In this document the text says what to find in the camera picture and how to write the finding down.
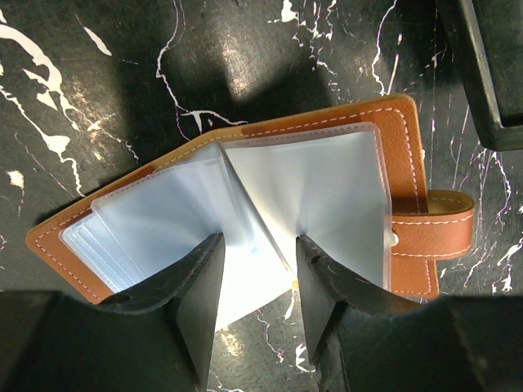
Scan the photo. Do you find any black plastic card box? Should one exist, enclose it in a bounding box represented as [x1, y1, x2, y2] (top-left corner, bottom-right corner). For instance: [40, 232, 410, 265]
[436, 0, 522, 151]

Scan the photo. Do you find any brown leather card holder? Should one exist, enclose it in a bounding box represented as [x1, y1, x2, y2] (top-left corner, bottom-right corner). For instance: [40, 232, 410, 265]
[26, 95, 475, 329]

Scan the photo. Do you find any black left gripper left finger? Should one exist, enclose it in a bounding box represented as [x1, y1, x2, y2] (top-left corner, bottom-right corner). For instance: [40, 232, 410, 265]
[98, 233, 226, 391]

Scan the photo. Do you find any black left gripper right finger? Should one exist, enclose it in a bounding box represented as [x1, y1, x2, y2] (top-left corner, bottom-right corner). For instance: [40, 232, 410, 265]
[296, 234, 419, 365]

